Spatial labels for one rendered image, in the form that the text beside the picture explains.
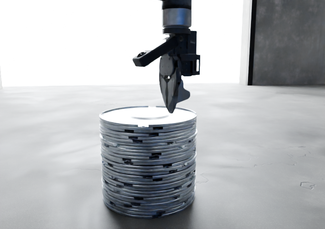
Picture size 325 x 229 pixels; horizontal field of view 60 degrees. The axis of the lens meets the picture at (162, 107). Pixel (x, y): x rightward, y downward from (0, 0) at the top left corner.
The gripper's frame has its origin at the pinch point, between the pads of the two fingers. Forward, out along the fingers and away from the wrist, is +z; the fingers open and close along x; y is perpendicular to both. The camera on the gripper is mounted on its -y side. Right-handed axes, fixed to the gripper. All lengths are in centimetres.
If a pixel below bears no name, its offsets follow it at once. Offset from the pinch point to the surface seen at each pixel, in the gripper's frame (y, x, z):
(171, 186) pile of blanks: 0.6, -0.9, 21.0
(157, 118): 0.7, 7.3, 3.9
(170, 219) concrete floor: -0.6, -2.6, 29.5
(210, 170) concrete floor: 29.3, 19.1, 29.4
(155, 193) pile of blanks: -3.9, -0.3, 22.1
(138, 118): -4.2, 9.6, 3.9
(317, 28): 405, 230, -60
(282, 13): 343, 249, -82
